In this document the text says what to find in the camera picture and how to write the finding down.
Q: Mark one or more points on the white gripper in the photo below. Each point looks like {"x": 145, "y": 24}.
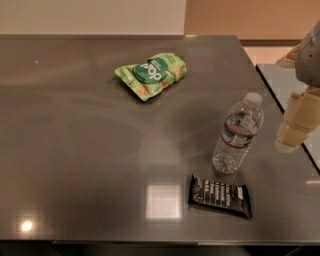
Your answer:
{"x": 310, "y": 61}

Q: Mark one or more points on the clear plastic water bottle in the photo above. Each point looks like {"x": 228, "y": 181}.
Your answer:
{"x": 240, "y": 128}

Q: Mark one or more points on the green rice chip bag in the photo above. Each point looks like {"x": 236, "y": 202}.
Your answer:
{"x": 149, "y": 79}

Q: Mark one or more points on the black snack bar wrapper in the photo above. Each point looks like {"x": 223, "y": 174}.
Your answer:
{"x": 221, "y": 196}

